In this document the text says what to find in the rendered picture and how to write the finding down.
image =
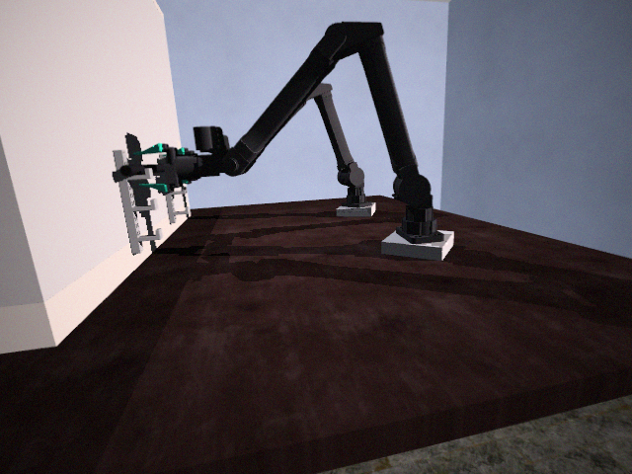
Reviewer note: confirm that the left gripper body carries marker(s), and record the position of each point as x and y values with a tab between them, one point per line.
180	167

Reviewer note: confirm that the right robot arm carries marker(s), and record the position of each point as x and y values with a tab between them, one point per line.
348	170

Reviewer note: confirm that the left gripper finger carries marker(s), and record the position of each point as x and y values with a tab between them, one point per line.
159	188
152	149

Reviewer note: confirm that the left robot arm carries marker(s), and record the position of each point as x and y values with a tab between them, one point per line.
410	187

